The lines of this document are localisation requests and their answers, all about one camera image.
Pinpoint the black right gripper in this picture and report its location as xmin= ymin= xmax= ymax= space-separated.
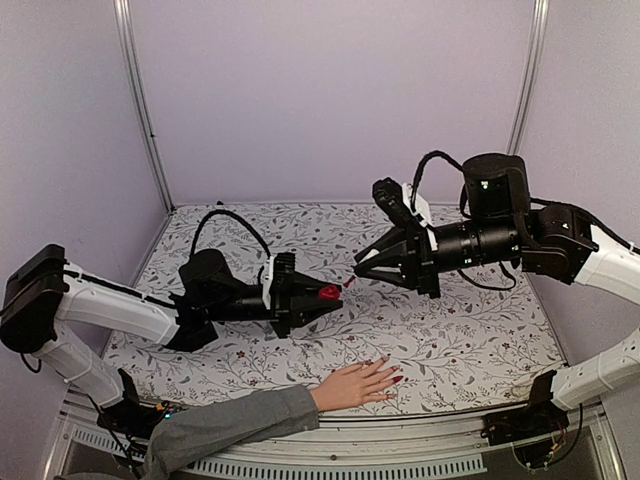
xmin=353 ymin=218 xmax=521 ymax=301

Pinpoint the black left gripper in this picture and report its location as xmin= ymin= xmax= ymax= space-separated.
xmin=206 ymin=271 xmax=344 ymax=339

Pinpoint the red nail polish bottle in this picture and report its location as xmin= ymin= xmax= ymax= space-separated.
xmin=318 ymin=285 xmax=341 ymax=300

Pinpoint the grey sleeved forearm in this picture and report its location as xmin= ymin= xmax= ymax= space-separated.
xmin=143 ymin=385 xmax=319 ymax=479

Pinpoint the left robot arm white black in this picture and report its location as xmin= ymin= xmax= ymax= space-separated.
xmin=1 ymin=244 xmax=343 ymax=434

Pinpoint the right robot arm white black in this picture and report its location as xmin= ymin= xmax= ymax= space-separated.
xmin=354 ymin=151 xmax=639 ymax=303

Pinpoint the mannequin hand with nails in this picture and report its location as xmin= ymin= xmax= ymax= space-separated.
xmin=310 ymin=357 xmax=403 ymax=413

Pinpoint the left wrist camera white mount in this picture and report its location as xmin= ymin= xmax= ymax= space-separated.
xmin=259 ymin=252 xmax=296 ymax=310

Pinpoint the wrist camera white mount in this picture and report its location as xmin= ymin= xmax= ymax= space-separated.
xmin=259 ymin=252 xmax=296 ymax=310
xmin=372 ymin=177 xmax=438 ymax=251

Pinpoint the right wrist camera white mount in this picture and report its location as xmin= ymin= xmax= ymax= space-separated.
xmin=372 ymin=177 xmax=438 ymax=251

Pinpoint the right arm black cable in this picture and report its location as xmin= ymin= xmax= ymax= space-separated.
xmin=410 ymin=149 xmax=469 ymax=201

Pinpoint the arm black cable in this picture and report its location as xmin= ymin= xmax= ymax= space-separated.
xmin=191 ymin=209 xmax=274 ymax=264
xmin=410 ymin=149 xmax=469 ymax=201

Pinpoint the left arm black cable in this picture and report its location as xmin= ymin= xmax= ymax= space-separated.
xmin=191 ymin=209 xmax=274 ymax=264

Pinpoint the aluminium front rail frame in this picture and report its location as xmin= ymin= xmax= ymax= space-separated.
xmin=44 ymin=384 xmax=626 ymax=480

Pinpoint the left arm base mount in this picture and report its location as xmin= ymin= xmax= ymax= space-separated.
xmin=97 ymin=369 xmax=176 ymax=440

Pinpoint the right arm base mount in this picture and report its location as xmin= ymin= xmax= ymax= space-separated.
xmin=480 ymin=370 xmax=584 ymax=473

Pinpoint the aluminium corner post right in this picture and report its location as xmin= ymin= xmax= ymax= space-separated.
xmin=507 ymin=0 xmax=550 ymax=155

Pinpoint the aluminium corner post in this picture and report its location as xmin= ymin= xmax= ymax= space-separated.
xmin=113 ymin=0 xmax=175 ymax=214
xmin=507 ymin=0 xmax=550 ymax=155

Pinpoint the aluminium corner post left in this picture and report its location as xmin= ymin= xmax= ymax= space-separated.
xmin=113 ymin=0 xmax=175 ymax=214

